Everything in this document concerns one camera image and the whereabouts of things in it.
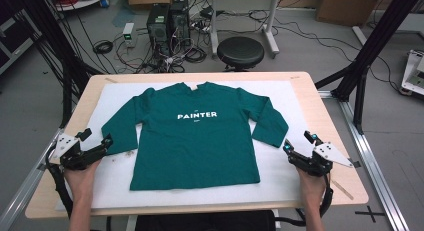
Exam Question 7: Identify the black round stool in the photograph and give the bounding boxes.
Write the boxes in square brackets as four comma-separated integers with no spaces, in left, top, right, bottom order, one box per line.
[216,35,266,72]

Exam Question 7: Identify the white machine part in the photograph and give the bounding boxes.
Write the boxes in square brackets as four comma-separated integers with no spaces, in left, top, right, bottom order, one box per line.
[399,49,424,97]

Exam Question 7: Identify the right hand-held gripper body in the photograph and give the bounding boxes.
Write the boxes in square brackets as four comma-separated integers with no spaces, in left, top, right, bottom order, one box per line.
[288,142,354,177]

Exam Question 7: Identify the small white box green light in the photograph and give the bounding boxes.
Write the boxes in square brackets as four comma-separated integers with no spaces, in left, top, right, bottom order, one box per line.
[121,22,138,48]

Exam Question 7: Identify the tangle of floor cables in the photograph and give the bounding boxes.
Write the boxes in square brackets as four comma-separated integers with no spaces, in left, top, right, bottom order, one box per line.
[113,24,208,75]

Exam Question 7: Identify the white desk frame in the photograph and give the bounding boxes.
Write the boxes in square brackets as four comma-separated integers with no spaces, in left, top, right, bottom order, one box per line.
[209,0,311,59]

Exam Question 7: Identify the aluminium rail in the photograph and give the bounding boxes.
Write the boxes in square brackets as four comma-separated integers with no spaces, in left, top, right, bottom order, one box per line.
[0,127,65,231]
[317,89,411,231]

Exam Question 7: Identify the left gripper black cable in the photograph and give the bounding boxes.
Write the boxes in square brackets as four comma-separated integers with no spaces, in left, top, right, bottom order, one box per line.
[44,145,75,219]

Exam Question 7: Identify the black computer tower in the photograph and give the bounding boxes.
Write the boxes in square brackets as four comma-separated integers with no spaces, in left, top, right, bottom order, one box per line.
[146,3,171,56]
[169,0,192,49]

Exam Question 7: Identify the coiled black cable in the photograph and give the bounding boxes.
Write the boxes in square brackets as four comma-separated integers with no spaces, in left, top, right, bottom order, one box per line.
[92,39,115,56]

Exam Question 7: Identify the large cardboard box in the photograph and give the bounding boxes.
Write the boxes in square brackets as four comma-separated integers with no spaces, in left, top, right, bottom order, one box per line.
[315,0,385,28]

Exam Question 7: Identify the brown tape strip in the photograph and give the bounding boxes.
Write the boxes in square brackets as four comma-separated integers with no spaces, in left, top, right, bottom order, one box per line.
[329,178,355,202]

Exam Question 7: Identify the person's left hand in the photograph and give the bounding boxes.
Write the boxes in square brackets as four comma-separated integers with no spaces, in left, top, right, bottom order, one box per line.
[63,159,102,206]

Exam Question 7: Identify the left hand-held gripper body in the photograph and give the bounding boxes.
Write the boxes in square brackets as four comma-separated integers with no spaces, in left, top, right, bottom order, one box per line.
[52,133,102,171]

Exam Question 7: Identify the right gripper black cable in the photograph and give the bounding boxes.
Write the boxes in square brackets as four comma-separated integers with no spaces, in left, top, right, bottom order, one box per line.
[275,173,335,227]

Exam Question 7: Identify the black metal frame post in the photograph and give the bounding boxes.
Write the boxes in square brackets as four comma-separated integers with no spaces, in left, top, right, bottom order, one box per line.
[314,0,424,135]
[13,0,103,129]

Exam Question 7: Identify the person's dark trousers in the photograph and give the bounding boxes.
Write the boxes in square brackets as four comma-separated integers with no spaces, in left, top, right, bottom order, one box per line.
[134,209,278,231]

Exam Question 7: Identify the white foam mat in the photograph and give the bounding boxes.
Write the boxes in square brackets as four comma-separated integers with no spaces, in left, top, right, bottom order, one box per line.
[54,80,334,211]

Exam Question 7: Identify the green long-sleeved shirt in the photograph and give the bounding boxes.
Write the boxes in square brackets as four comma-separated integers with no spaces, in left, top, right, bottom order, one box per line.
[100,81,290,192]

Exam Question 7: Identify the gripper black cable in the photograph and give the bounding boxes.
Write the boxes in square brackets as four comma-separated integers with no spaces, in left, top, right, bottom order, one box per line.
[275,173,335,227]
[44,145,75,219]

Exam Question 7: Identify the long black floor cable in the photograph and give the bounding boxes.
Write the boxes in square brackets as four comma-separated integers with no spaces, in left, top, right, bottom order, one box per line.
[248,9,403,94]

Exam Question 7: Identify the person's right hand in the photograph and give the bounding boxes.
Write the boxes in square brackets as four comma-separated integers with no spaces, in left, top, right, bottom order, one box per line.
[295,166,328,209]

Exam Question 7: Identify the white round table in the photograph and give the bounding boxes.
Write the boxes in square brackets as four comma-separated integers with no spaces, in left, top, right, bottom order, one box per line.
[49,0,111,12]

